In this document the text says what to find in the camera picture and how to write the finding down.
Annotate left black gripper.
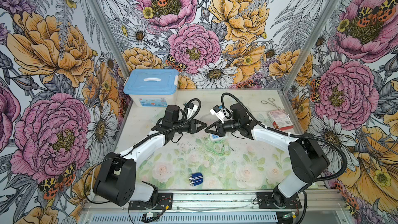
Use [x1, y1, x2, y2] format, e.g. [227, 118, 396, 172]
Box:
[173, 118, 207, 134]

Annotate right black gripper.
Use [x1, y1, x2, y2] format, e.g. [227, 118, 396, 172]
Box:
[205, 119, 241, 137]

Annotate green charging cable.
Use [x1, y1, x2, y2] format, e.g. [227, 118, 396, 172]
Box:
[203, 139, 232, 157]

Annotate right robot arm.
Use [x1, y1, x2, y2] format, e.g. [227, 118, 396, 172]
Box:
[205, 103, 330, 208]

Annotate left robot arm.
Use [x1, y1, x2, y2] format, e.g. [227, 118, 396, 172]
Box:
[93, 101, 207, 208]

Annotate metal surgical scissors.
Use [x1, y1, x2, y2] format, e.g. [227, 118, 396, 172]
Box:
[261, 97, 281, 110]

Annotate blue lid storage box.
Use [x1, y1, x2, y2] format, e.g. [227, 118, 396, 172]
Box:
[123, 68, 179, 107]

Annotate red white medicine box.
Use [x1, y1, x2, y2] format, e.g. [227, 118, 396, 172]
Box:
[267, 110, 294, 131]

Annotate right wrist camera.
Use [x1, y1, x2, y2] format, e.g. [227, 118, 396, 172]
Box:
[210, 105, 226, 123]

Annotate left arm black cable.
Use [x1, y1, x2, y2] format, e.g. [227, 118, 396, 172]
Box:
[132, 98, 202, 150]

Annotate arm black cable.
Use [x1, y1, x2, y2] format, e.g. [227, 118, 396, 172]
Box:
[220, 92, 348, 181]
[132, 98, 202, 150]

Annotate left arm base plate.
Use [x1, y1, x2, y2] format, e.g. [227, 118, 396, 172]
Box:
[129, 192, 174, 211]

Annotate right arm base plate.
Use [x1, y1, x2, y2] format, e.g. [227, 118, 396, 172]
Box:
[256, 191, 302, 209]

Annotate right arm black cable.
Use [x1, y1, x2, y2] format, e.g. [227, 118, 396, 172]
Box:
[220, 92, 348, 181]

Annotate aluminium front rail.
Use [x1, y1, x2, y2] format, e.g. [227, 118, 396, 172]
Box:
[79, 189, 354, 224]

